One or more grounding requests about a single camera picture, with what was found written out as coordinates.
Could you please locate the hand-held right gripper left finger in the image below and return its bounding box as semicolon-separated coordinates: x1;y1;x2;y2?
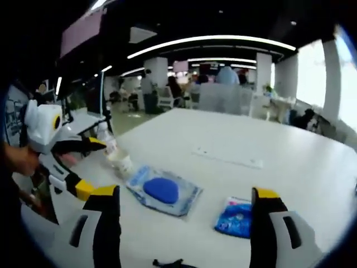
52;184;122;268

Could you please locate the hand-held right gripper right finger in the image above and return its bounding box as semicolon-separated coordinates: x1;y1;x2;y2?
250;186;324;268

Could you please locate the clear plastic water bottle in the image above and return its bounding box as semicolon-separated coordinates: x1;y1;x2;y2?
96;122;119;161

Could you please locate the blue tissue packet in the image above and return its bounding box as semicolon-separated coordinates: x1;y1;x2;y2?
214;196;253;240

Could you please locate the clear bag with blue pad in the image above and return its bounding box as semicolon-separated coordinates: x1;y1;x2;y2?
125;165;204;218

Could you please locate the black cable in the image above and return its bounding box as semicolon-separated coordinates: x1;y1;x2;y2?
152;258;196;268

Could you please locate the person's left hand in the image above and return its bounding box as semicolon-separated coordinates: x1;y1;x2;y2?
2;141;40;177

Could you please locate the white office chair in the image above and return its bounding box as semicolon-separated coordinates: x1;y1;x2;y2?
156;86;182;110

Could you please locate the hanging display screen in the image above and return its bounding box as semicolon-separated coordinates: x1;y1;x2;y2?
60;7;104;58

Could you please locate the black office chair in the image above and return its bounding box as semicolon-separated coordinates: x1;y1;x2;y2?
292;108;316;130

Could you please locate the white table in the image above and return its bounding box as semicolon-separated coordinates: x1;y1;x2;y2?
21;107;357;268

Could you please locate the pink monitor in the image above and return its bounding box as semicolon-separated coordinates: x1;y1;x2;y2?
172;60;190;74

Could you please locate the frosted partition panel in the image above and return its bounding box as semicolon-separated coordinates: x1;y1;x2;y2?
199;83;253;115

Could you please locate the ceiling light strip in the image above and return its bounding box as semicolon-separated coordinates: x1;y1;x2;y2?
127;35;296;60

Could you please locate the white table cable cover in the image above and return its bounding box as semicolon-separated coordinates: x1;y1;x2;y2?
191;144;264;169

